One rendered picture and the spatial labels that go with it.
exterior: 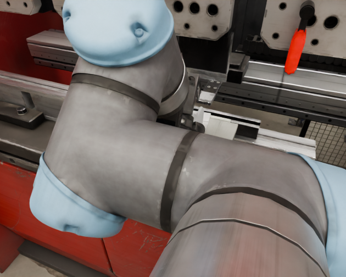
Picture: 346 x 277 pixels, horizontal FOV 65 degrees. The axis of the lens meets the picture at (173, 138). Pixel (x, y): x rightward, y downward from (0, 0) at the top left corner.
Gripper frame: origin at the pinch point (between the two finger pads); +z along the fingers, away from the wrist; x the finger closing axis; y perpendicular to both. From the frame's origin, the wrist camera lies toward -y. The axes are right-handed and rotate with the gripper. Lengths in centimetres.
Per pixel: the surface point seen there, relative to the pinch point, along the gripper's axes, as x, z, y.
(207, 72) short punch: -2.8, 0.6, 14.1
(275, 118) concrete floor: -43, 184, 63
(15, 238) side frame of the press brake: 84, 75, -51
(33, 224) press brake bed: 57, 46, -35
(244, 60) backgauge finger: -9.4, 22.1, 28.5
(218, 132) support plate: -6.9, 3.8, 3.1
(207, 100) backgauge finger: -2.6, 10.3, 11.5
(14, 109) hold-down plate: 52, 16, 2
